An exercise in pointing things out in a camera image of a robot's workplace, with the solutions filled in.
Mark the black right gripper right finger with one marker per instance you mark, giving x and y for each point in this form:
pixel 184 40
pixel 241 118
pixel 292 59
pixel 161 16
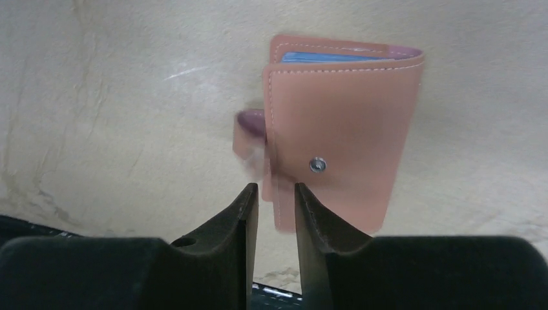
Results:
pixel 344 268

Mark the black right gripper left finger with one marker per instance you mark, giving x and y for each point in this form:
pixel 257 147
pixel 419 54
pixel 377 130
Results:
pixel 209 268

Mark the pink leather card holder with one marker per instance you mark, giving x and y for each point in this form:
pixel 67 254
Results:
pixel 335 117

